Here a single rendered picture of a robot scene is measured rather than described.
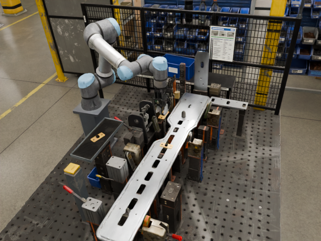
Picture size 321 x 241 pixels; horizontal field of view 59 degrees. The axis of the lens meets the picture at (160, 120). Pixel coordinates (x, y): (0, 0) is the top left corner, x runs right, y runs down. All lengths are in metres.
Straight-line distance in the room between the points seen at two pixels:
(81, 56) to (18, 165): 1.91
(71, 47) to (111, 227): 3.52
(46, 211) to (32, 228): 0.13
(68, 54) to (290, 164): 3.46
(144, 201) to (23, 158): 2.33
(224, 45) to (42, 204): 1.82
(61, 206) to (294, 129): 2.79
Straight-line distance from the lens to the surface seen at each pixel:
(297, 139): 3.67
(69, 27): 4.52
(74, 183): 1.62
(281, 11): 2.40
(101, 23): 1.79
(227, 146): 2.32
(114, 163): 1.63
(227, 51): 2.51
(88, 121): 2.14
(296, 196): 3.05
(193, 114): 2.12
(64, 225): 1.96
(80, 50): 4.58
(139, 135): 1.83
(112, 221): 1.53
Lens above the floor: 2.24
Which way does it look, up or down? 37 degrees down
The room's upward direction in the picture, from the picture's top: 4 degrees counter-clockwise
